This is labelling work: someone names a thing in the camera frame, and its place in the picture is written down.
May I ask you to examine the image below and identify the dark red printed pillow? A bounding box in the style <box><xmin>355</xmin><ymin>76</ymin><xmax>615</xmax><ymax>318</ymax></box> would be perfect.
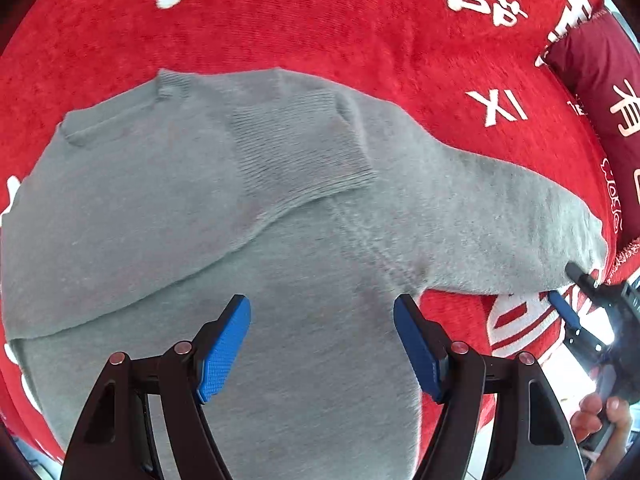
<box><xmin>539</xmin><ymin>10</ymin><xmax>640</xmax><ymax>241</ymax></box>

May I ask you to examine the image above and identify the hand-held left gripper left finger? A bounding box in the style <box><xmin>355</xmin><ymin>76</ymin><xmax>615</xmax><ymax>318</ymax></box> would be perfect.
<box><xmin>60</xmin><ymin>294</ymin><xmax>252</xmax><ymax>480</ymax></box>

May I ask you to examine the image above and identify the person's right hand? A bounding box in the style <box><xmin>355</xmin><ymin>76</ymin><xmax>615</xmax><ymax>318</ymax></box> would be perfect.
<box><xmin>570</xmin><ymin>391</ymin><xmax>637</xmax><ymax>447</ymax></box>

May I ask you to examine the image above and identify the grey knit sweater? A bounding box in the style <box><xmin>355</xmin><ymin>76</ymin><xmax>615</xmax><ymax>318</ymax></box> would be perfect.
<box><xmin>0</xmin><ymin>67</ymin><xmax>610</xmax><ymax>480</ymax></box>

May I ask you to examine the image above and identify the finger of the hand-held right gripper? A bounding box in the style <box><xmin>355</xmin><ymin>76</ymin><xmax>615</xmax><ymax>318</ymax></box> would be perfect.
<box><xmin>565</xmin><ymin>261</ymin><xmax>603</xmax><ymax>293</ymax></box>
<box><xmin>547</xmin><ymin>290</ymin><xmax>583</xmax><ymax>333</ymax></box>

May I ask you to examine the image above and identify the red printed blanket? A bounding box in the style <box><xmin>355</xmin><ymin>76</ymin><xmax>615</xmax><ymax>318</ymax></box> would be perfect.
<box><xmin>0</xmin><ymin>0</ymin><xmax>640</xmax><ymax>466</ymax></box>

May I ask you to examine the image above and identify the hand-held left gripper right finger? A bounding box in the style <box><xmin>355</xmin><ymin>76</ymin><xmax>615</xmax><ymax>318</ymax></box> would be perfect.
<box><xmin>393</xmin><ymin>293</ymin><xmax>586</xmax><ymax>480</ymax></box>

